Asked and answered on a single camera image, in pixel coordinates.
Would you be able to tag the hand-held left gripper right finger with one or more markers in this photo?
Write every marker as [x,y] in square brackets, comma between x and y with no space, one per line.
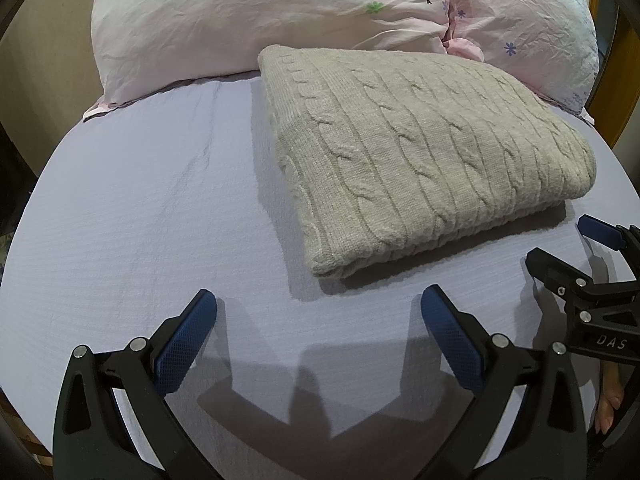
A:
[452,342]

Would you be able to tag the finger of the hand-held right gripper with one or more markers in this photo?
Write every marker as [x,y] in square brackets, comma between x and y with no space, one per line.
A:
[557,272]
[600,230]

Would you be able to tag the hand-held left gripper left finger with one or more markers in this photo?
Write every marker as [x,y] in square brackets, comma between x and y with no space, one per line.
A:
[184,342]

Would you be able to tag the person's right hand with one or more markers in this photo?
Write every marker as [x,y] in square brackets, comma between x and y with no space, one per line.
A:
[611,395]

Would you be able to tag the lavender bed sheet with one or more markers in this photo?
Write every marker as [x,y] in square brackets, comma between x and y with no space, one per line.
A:
[150,220]

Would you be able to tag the pink floral pillow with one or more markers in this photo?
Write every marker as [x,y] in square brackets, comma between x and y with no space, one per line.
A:
[260,15]
[530,25]

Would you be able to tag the wooden bed frame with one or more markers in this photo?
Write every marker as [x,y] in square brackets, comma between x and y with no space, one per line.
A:
[612,55]

